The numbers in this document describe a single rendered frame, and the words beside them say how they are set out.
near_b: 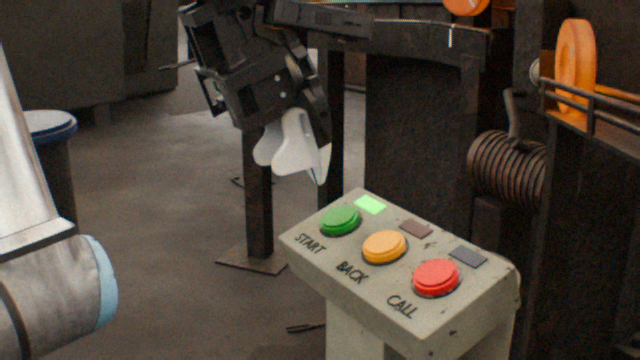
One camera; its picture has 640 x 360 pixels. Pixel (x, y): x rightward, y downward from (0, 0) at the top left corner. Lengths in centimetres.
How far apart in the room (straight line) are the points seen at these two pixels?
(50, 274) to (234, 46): 54
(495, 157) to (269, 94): 76
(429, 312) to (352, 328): 12
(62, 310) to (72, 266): 7
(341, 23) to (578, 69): 51
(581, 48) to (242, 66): 61
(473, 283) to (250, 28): 29
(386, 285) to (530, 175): 66
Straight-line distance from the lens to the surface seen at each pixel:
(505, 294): 59
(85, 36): 359
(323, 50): 200
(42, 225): 103
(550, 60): 118
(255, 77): 56
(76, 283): 102
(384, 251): 62
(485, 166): 129
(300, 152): 62
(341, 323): 67
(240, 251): 203
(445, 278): 57
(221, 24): 56
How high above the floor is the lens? 87
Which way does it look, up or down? 19 degrees down
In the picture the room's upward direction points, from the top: straight up
